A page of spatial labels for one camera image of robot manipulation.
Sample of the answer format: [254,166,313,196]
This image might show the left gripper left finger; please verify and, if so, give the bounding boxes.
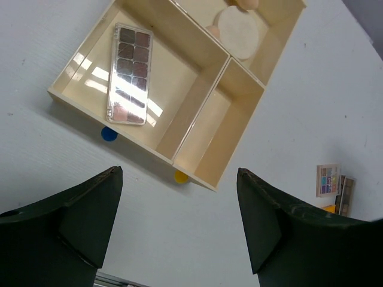
[1,166,123,286]

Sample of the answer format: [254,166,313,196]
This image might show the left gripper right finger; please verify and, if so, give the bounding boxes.
[236,168,382,286]

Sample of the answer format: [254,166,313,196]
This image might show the nude tan eyeshadow palette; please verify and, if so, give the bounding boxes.
[335,175,356,217]

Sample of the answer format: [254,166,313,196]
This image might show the long brown eyeshadow palette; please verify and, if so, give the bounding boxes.
[107,23,153,126]

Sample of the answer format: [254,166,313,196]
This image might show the round white powder puff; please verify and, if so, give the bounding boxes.
[214,5,259,60]

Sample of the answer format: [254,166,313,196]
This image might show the beige sponge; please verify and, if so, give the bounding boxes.
[206,25,221,41]

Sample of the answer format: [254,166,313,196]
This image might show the orange sunscreen tube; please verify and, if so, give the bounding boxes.
[321,204,336,213]

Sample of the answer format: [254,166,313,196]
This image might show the colourful square eyeshadow palette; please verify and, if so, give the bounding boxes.
[316,164,341,197]

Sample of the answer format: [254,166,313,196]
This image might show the wooden compartment box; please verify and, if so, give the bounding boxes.
[48,1,306,191]

